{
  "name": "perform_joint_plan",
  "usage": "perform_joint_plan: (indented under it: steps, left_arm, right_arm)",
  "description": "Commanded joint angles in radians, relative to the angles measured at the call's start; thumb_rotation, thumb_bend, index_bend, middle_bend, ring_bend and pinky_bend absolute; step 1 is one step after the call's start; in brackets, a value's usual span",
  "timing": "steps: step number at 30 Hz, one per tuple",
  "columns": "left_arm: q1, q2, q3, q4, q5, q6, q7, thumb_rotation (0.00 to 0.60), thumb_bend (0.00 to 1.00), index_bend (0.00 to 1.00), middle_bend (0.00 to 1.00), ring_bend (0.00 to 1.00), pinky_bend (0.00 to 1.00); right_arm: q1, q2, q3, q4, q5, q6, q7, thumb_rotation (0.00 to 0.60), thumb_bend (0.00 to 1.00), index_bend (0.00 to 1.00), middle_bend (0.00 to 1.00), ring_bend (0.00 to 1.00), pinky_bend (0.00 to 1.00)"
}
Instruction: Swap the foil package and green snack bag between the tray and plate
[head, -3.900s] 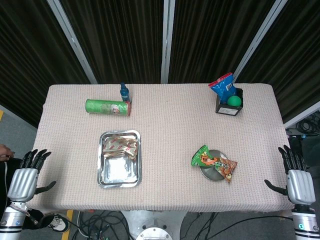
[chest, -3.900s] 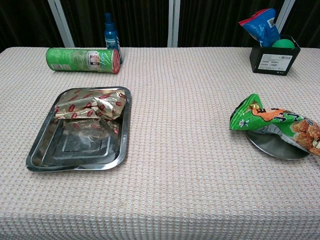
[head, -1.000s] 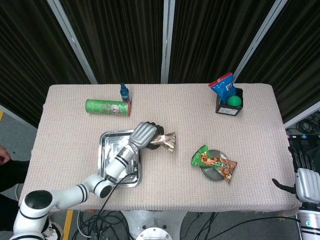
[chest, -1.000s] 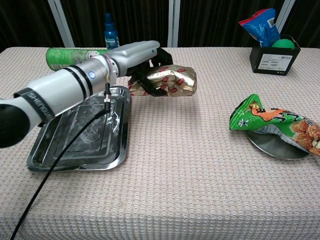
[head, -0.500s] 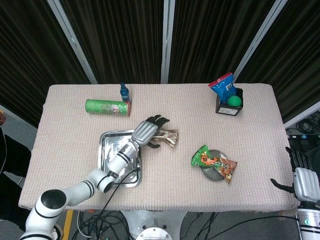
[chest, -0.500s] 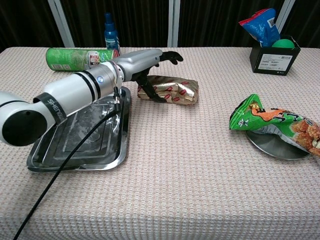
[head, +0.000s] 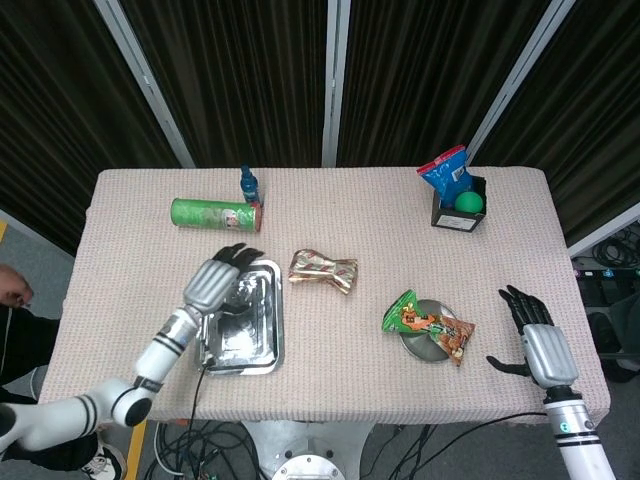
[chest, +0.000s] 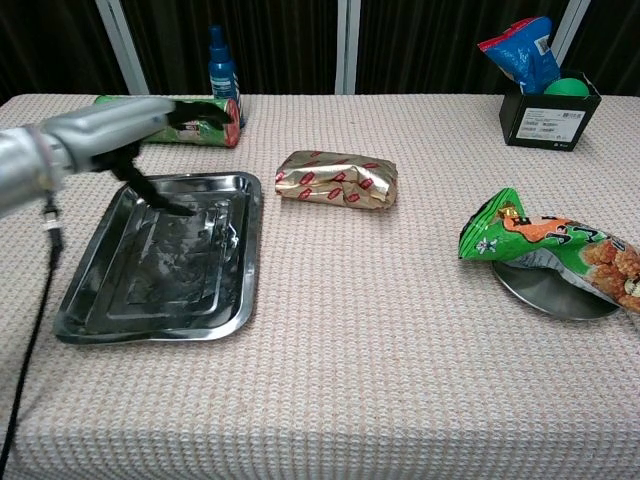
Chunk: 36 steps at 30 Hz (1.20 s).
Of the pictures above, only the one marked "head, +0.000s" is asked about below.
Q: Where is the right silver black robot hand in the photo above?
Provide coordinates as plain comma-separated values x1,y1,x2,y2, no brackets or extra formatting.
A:
486,284,579,389

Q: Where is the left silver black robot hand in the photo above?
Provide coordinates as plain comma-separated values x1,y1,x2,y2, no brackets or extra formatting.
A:
180,242,266,316

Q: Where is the shiny gold snack wrapper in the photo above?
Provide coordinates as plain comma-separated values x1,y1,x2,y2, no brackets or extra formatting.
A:
288,248,359,297

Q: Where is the green orange snack bag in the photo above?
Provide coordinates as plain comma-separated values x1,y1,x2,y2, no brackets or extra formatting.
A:
382,288,476,368

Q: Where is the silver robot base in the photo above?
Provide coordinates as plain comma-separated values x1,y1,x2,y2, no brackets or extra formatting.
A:
239,419,377,480

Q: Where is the rectangular steel tray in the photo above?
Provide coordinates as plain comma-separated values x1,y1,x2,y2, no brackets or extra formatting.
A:
194,258,285,377

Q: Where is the green chips can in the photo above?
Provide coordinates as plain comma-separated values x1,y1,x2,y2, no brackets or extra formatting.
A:
170,197,264,233

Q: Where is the blue plastic bottle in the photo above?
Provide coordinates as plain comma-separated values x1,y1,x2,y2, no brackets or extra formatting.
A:
239,165,263,206

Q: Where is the round steel plate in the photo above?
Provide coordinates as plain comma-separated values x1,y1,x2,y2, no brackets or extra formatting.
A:
399,298,464,363

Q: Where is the pink woven tablecloth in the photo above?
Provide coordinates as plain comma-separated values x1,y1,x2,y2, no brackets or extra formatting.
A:
38,167,612,427

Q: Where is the black cardboard box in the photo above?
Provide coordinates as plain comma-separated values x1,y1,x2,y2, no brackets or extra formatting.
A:
430,174,487,233

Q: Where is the green ball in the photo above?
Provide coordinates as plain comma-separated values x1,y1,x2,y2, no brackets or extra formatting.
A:
454,191,484,212

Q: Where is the black white sneaker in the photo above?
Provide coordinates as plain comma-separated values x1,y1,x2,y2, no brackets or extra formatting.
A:
81,438,129,477

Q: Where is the blue red-topped snack bag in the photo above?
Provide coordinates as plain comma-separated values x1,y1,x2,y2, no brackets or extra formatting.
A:
416,144,475,207

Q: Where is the dark pleated curtain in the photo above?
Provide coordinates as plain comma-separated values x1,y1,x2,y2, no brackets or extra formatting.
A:
472,0,640,246
0,0,180,254
119,0,330,169
337,0,551,168

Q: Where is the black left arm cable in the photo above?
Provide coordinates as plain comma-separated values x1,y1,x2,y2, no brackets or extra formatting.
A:
188,355,217,431

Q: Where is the black floor cable bundle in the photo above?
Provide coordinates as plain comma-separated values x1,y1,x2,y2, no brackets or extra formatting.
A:
142,420,266,480

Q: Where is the white divider post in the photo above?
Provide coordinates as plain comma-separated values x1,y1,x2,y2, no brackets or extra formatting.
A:
464,0,581,166
92,0,196,169
321,0,351,168

